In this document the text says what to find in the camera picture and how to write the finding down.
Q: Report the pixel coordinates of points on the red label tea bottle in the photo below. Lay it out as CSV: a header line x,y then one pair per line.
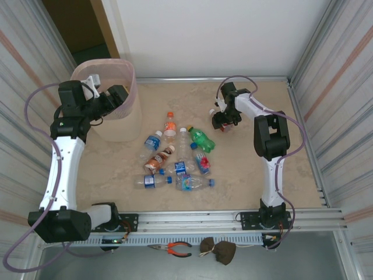
x,y
212,111

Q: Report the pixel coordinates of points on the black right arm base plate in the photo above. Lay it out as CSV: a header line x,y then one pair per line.
x,y
247,220

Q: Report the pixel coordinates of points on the brown wooden board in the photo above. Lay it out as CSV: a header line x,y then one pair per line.
x,y
105,29

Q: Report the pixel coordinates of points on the brown coffee drink bottle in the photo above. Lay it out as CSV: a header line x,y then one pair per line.
x,y
158,159

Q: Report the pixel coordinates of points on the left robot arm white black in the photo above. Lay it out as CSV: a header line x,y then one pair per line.
x,y
64,163

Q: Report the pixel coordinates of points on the blue label bottle white cap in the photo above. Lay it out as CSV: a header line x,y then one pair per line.
x,y
153,142

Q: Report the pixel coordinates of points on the blue-capped bottle red flower label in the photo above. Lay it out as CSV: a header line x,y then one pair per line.
x,y
202,161

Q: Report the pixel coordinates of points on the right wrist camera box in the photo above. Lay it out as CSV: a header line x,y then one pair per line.
x,y
219,102

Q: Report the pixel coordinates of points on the aluminium frame bar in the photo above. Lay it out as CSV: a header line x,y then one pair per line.
x,y
175,79

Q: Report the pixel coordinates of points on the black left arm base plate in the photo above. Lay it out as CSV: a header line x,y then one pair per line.
x,y
131,221

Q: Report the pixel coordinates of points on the grey metal tray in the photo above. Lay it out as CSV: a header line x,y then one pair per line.
x,y
116,268

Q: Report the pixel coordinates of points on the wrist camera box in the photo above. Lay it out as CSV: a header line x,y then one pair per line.
x,y
219,102
94,81

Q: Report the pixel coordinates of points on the orange soda bottle orange cap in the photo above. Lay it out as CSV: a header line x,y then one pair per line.
x,y
170,127

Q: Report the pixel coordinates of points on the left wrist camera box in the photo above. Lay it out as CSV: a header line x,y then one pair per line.
x,y
94,81

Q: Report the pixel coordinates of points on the beige plastic waste bin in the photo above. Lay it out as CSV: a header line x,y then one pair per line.
x,y
128,125

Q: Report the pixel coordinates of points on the pink trash bin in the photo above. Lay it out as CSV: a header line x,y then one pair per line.
x,y
116,67

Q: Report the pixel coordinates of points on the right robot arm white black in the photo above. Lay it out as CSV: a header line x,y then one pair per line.
x,y
272,181

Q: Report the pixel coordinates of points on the unlabelled clear bottle white cap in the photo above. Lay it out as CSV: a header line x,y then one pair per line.
x,y
183,146

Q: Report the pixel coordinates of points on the aluminium mounting rail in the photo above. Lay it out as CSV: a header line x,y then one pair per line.
x,y
189,218

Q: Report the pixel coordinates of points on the green soda bottle yellow cap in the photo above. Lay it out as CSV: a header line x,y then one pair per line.
x,y
201,140

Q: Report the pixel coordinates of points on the small electronics board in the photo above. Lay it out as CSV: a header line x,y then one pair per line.
x,y
112,241
269,237

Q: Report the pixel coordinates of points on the blue-capped bottle colourful label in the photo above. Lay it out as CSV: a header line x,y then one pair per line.
x,y
186,183

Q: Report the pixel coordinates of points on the brown cloth pouch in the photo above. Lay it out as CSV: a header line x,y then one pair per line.
x,y
224,252

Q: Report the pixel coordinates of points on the blue-capped clear bottle blue label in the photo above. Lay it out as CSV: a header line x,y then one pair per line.
x,y
180,167
150,181

